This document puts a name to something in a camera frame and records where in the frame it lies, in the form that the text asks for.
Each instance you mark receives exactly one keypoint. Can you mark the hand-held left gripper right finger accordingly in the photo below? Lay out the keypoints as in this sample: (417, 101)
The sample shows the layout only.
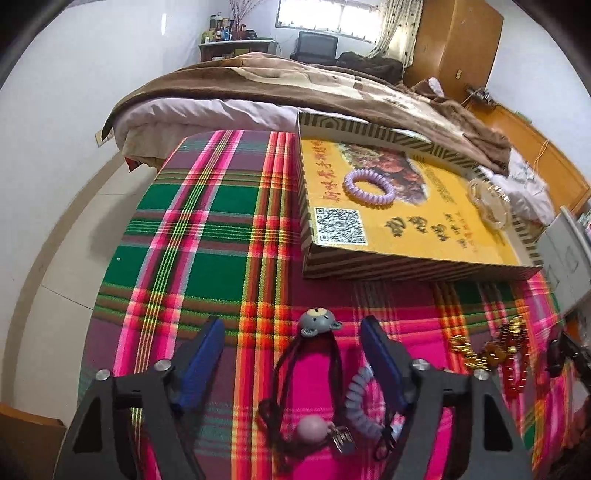
(381, 360)

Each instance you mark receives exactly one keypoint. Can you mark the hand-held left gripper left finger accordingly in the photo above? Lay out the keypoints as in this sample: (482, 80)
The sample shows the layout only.
(203, 364)

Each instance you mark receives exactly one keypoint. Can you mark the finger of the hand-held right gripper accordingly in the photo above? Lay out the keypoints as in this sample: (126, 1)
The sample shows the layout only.
(561, 350)

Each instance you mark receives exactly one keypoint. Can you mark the yellow printed cardboard box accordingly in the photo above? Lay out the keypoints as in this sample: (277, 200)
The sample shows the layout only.
(415, 230)

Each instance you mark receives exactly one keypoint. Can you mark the white nightstand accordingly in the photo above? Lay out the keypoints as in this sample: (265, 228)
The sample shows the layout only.
(563, 258)

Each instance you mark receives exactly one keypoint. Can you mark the brown cardboard piece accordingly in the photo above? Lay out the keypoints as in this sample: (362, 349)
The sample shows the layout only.
(27, 438)

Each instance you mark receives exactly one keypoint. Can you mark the wooden headboard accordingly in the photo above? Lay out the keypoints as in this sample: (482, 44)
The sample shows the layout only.
(545, 143)

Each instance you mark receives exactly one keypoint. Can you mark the power strip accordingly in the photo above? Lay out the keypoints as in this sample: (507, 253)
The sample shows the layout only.
(480, 94)

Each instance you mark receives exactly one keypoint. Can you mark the dark clothes pile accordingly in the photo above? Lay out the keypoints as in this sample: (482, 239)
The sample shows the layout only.
(369, 62)

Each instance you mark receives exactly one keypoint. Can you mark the wooden shelf desk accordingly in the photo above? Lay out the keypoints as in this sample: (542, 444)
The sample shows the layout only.
(231, 48)

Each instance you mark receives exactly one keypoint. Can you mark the black television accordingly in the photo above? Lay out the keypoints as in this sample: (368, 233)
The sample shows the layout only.
(316, 46)

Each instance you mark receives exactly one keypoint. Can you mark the wooden wardrobe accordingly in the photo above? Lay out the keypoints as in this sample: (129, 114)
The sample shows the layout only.
(457, 41)

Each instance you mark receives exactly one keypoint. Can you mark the patterned curtain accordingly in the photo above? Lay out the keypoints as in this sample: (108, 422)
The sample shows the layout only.
(399, 27)

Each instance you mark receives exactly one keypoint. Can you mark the group of bottles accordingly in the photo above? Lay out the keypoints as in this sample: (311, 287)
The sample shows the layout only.
(221, 30)

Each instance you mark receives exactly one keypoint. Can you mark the window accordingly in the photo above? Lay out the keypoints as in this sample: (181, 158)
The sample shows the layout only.
(323, 16)

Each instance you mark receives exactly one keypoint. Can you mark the vase of dry branches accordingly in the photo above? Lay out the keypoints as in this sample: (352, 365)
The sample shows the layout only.
(240, 14)

